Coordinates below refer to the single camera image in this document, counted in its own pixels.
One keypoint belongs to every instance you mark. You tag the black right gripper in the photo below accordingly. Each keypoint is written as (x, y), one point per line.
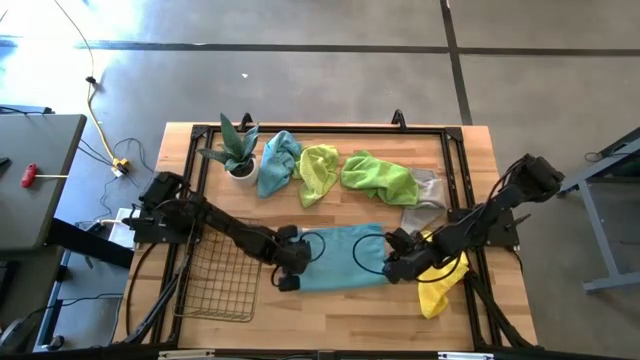
(405, 262)

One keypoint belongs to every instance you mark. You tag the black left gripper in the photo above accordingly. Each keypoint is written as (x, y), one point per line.
(295, 255)

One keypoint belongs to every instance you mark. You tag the teal blue microfiber towel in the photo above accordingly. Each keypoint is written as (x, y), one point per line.
(340, 260)

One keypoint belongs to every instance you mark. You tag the grey microfiber towel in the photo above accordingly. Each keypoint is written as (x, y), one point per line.
(430, 192)

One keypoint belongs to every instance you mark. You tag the lime yellow-green microfiber towel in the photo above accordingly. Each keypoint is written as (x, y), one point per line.
(317, 172)

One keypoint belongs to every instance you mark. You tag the bright green microfiber towel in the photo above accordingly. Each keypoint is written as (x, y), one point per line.
(380, 177)

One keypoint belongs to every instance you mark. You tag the light blue microfiber towel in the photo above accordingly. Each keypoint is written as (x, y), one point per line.
(277, 162)

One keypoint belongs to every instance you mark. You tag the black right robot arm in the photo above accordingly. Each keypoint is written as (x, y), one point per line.
(500, 200)

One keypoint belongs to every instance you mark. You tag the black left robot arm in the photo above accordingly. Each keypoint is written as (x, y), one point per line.
(225, 222)

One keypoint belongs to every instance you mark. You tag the yellow microfiber towel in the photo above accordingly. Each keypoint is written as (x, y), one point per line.
(435, 295)

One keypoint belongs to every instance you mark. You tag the snake plant in white pot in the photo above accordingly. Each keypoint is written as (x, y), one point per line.
(239, 157)

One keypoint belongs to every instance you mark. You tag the black flat bar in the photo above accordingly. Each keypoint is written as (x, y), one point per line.
(90, 242)

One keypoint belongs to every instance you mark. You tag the black caster wheel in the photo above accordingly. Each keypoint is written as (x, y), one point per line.
(56, 342)

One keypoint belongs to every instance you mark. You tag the grey side table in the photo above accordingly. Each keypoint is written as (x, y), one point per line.
(35, 175)

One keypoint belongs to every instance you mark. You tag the black office chair base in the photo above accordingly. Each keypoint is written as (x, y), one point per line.
(12, 335)

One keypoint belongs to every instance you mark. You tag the silver metal bracket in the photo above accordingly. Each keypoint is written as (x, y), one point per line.
(465, 356)

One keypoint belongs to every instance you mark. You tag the black frame clamp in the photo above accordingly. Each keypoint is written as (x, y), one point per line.
(245, 121)
(398, 120)

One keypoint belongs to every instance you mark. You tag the grey metal table frame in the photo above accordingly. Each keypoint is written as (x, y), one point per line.
(600, 235)

